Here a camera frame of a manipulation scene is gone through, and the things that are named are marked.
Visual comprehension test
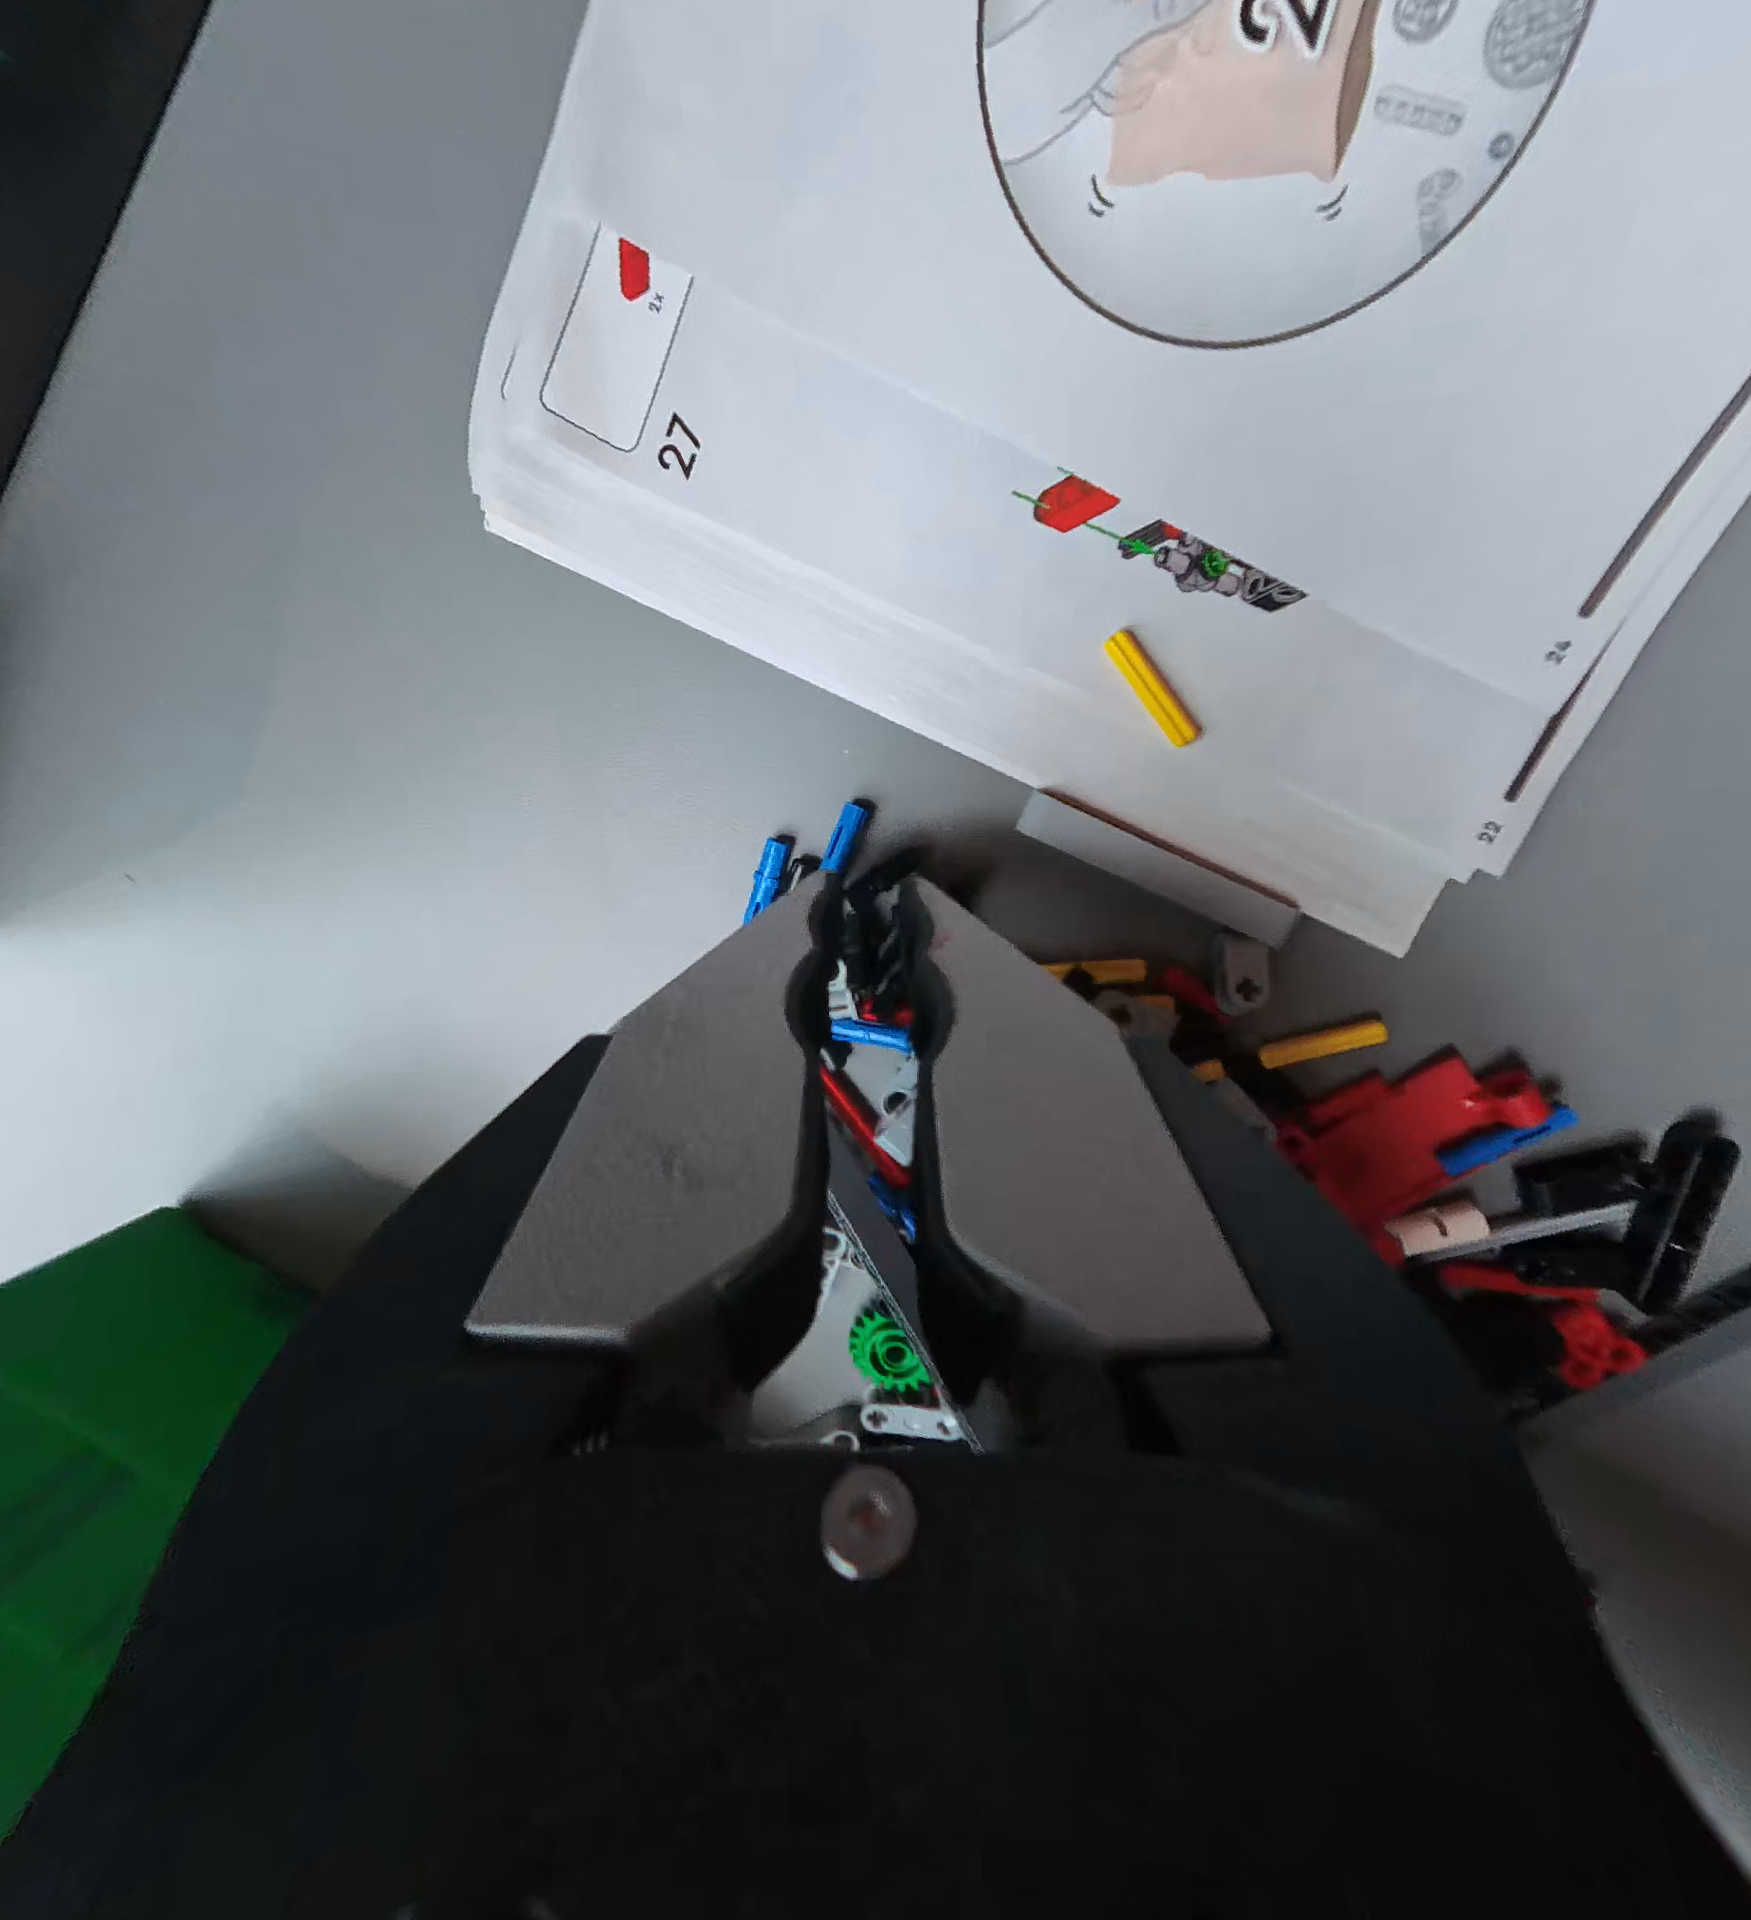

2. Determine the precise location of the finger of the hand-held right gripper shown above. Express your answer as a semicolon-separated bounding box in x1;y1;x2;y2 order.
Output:
1509;1222;1751;1920

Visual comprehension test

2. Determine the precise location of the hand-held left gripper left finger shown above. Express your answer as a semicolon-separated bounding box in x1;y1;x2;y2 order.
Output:
466;877;836;1397

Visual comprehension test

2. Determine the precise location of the green plastic bin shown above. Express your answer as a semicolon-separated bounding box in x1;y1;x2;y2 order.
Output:
0;1206;317;1920

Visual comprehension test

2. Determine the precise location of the black lego set box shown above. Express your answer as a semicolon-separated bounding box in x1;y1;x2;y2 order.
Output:
0;0;212;955

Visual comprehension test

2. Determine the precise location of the yellow lego axle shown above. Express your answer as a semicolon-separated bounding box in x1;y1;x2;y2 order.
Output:
1103;627;1205;749

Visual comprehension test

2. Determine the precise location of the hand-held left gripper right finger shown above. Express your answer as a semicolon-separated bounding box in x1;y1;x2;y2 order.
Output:
897;877;1275;1408

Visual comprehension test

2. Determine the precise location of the pile of lego pieces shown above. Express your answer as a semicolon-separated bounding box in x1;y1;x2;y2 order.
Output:
741;799;1747;1448

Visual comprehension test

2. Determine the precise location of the white lego instruction booklet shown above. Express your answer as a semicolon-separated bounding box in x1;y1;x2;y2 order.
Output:
466;0;1751;962

